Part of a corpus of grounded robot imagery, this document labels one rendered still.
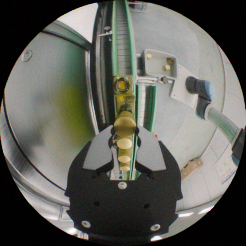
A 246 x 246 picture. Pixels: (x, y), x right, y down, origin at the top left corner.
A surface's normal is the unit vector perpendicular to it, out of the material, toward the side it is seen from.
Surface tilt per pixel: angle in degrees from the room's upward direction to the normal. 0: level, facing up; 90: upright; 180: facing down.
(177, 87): 0
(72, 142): 90
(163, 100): 0
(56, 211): 90
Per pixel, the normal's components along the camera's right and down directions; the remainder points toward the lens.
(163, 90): -0.04, 0.48
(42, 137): 1.00, -0.02
